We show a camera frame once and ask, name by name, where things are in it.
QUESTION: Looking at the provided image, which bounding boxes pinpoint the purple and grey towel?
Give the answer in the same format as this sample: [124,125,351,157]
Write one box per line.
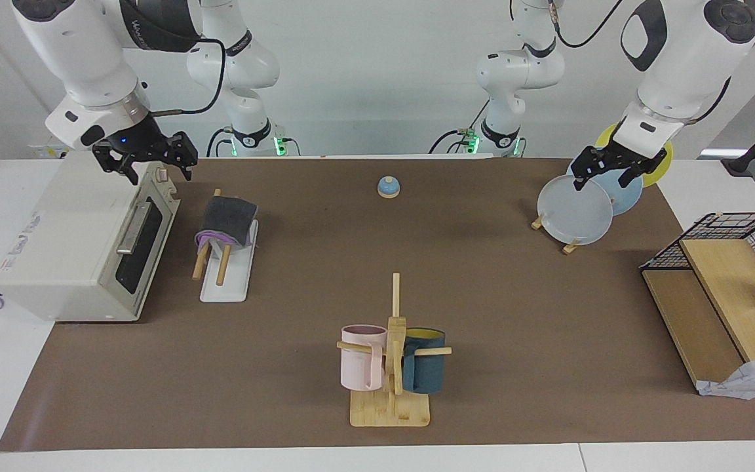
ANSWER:
[195,195,258,251]

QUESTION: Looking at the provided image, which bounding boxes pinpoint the wooden plate rack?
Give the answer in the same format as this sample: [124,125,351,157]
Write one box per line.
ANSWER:
[531,213,581,256]

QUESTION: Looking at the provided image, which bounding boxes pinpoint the white towel rack wooden bars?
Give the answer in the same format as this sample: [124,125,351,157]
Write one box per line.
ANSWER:
[192,189,260,304]

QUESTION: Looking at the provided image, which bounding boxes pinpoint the light blue plate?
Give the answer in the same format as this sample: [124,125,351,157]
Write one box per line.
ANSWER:
[566,157,644,216]

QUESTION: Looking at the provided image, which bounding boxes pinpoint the yellow plate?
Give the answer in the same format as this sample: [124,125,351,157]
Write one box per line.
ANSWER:
[595,121,674,187]

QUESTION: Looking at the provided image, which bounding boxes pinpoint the grey plate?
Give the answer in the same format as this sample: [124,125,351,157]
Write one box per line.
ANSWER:
[537,174,615,246]

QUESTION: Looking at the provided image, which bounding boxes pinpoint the beige toaster oven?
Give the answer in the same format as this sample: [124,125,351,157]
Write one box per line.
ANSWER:
[0,151,181,323]

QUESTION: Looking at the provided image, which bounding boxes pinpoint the brown table mat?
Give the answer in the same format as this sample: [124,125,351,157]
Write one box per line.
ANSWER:
[0,157,755,453]

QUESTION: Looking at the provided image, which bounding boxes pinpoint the dark green mug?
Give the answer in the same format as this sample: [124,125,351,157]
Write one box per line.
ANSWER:
[402,327,447,395]

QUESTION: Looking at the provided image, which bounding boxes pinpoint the pink mug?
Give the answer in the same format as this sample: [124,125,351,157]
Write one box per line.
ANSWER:
[341,324,388,391]

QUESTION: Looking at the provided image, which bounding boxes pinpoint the wooden mug tree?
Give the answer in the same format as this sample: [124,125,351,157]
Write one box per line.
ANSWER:
[336,273,452,428]

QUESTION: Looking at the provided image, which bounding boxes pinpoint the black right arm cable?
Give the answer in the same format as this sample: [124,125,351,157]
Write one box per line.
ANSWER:
[148,38,227,117]

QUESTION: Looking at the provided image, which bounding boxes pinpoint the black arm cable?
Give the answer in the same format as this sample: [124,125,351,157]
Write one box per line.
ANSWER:
[148,38,227,117]
[548,0,627,48]

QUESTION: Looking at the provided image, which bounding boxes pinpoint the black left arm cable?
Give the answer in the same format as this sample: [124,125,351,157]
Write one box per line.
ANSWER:
[548,0,627,48]

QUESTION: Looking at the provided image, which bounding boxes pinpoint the wooden shelf with wire basket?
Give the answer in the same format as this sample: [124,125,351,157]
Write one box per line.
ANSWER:
[640,212,755,394]

